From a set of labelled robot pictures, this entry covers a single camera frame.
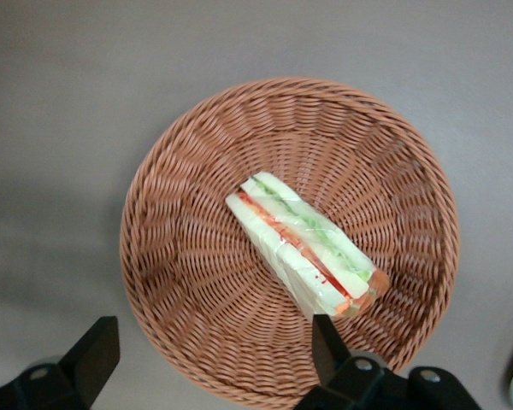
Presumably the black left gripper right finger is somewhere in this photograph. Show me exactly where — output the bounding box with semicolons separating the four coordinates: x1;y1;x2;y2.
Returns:
297;313;485;410

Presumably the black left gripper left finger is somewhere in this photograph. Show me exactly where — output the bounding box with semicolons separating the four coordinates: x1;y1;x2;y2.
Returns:
0;315;121;410

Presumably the plastic-wrapped triangle sandwich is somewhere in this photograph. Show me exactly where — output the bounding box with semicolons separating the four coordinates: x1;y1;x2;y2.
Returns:
225;171;390;319

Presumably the round brown wicker basket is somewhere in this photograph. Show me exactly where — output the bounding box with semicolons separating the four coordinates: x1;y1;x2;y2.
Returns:
119;76;461;407

